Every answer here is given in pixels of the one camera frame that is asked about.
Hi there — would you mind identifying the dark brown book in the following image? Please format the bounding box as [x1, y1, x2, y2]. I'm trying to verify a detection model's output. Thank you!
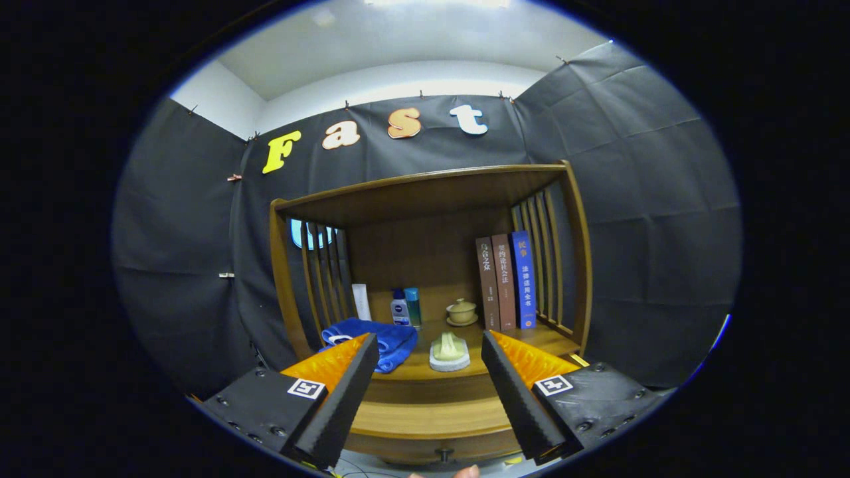
[475, 237, 501, 332]

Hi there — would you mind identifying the reddish brown book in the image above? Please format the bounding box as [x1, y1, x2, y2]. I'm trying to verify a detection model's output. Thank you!
[491, 233, 517, 332]

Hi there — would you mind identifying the white tube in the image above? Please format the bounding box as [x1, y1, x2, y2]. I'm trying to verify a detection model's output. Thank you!
[351, 283, 372, 322]

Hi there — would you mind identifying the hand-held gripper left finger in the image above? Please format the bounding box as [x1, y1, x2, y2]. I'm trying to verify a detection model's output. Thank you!
[199, 332, 381, 469]

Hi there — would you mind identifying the blue folded towel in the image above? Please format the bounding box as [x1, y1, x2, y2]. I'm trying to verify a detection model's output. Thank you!
[319, 317, 418, 374]

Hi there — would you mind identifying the blue book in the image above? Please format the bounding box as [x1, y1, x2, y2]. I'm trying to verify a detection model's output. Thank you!
[510, 230, 537, 330]

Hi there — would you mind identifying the pale green soap white dish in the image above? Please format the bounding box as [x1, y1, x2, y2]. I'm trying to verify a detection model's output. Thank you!
[428, 331, 471, 372]

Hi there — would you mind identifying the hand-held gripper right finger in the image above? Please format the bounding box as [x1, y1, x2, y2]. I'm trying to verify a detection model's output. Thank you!
[481, 330, 668, 465]

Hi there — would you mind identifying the wooden countertop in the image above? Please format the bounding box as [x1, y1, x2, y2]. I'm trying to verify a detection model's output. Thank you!
[312, 319, 582, 382]

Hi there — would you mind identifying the beige lidded teacup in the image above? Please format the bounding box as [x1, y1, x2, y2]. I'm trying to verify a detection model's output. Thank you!
[446, 298, 479, 327]

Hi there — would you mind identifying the black backdrop cloth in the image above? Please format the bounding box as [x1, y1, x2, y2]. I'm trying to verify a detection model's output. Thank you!
[112, 41, 742, 399]

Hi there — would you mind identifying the wooden cabinet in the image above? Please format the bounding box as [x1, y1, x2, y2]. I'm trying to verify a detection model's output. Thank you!
[269, 159, 594, 465]

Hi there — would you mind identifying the wooden drawer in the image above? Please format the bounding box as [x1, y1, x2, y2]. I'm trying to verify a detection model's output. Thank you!
[343, 397, 529, 465]

